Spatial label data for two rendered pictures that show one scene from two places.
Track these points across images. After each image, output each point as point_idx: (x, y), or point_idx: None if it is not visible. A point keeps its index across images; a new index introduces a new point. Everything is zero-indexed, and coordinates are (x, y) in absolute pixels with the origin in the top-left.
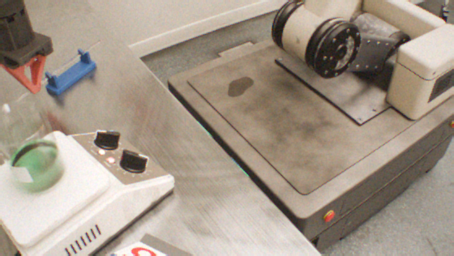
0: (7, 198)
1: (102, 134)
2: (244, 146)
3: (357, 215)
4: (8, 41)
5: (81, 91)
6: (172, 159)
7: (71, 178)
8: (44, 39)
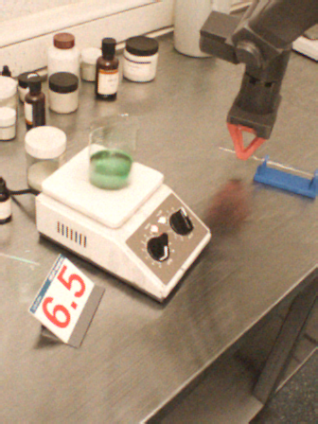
0: (80, 165)
1: (180, 213)
2: None
3: None
4: (240, 97)
5: (268, 197)
6: (203, 295)
7: (111, 198)
8: (266, 122)
